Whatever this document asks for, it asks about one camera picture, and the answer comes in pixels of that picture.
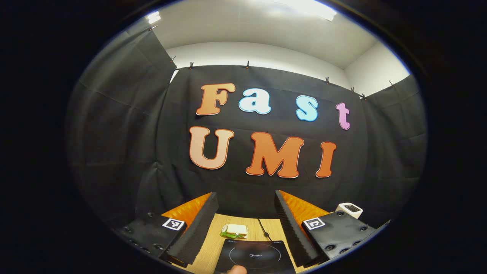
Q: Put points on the white toaster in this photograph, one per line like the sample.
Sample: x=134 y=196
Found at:
x=349 y=210

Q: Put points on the black backdrop cloth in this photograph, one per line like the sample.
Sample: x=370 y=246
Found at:
x=152 y=152

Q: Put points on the black induction cooktop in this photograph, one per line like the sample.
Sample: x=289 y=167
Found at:
x=258 y=258

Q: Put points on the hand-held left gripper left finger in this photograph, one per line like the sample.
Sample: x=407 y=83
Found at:
x=198 y=232

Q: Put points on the large ceiling light panel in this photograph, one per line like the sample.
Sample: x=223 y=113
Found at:
x=304 y=7

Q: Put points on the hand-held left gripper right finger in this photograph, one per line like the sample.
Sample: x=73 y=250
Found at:
x=293 y=236

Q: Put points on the sandwich with green lettuce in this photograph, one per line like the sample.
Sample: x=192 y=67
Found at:
x=236 y=230

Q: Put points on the row of black cloth clips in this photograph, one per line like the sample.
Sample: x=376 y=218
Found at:
x=247 y=64

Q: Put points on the small ceiling light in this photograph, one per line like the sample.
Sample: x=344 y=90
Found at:
x=153 y=16

